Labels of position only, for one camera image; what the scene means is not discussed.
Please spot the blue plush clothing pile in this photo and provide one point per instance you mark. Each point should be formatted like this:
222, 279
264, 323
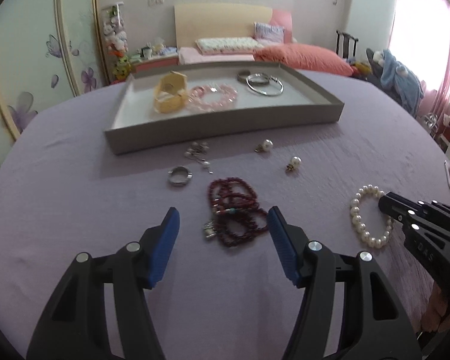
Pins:
394, 76

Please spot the pearl earring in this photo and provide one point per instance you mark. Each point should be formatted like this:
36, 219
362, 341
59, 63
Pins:
294, 164
264, 147

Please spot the bed with pink sheet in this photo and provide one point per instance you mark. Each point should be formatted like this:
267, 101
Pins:
211, 32

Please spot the cream yellow wristwatch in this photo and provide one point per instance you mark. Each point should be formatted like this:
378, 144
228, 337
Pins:
170, 93

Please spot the sliding wardrobe with flower print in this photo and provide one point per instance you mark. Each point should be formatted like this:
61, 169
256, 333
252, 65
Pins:
50, 51

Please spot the silver cuff bangle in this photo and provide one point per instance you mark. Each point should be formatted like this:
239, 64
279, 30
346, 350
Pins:
242, 76

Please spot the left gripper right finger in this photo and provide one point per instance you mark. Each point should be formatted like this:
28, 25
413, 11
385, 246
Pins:
374, 323

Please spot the pearl earring left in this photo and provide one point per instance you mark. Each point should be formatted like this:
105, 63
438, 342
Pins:
264, 147

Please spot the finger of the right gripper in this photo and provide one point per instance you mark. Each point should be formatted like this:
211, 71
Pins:
432, 216

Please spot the pearl earring right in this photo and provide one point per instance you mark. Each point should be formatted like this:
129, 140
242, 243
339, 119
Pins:
294, 164

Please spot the black wooden chair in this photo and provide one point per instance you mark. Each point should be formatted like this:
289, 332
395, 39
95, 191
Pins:
346, 45

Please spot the lilac tablecloth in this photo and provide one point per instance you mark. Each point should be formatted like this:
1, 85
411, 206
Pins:
63, 192

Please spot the white floral pillow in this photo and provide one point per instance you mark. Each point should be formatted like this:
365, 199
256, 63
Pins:
228, 46

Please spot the coral folded duvet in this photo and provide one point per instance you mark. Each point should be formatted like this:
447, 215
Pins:
305, 57

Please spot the small patterned cushion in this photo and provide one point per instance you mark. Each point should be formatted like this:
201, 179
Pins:
269, 33

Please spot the plush toy display column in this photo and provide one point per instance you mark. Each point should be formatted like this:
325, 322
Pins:
115, 42

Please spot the pink white nightstand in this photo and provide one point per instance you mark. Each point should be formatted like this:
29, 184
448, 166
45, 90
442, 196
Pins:
158, 61

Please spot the grey shallow cardboard tray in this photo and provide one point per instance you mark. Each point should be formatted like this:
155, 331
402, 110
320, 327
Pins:
217, 105

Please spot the silver hoop bangle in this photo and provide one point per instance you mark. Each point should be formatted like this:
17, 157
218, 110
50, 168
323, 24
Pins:
264, 84

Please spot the small pearl brooch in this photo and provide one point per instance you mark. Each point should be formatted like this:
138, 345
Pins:
197, 152

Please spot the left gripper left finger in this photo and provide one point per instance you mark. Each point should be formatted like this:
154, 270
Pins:
73, 322

